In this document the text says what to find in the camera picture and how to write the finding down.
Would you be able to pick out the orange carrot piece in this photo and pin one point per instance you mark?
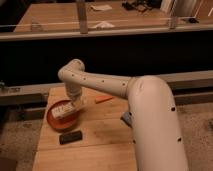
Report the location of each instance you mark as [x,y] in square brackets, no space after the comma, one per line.
[100,99]

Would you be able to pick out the blue sponge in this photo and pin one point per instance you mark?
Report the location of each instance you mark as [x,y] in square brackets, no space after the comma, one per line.
[126,119]

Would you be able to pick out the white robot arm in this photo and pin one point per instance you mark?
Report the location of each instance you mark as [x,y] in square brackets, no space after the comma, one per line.
[157,136]

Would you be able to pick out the grey metal post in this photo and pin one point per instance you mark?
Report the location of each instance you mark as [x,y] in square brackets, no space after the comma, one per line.
[82,17]

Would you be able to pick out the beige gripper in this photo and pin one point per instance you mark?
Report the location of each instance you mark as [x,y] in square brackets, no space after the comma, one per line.
[76,104]

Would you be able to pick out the white paper on table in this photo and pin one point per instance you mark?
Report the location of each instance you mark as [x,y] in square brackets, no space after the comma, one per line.
[101,7]

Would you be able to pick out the dark objects on table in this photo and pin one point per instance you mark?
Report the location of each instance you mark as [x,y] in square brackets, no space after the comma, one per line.
[138,5]

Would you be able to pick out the black rectangular block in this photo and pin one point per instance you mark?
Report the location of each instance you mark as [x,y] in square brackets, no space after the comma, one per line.
[70,137]

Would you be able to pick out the orange ceramic bowl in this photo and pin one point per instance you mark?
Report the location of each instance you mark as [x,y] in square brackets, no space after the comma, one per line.
[64,123]

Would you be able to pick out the wooden cutting board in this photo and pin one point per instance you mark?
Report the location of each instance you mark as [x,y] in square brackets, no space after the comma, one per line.
[106,145]

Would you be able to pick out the wooden background table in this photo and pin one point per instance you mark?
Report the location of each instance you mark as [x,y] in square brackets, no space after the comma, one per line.
[63,18]

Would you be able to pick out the white crumpled cloth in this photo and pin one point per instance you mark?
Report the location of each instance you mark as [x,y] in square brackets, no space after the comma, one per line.
[103,25]

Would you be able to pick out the grey metal rail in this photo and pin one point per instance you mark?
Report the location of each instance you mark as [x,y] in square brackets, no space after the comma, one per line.
[188,87]

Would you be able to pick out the white plastic bottle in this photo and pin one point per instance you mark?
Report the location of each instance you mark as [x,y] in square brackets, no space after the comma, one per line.
[63,110]

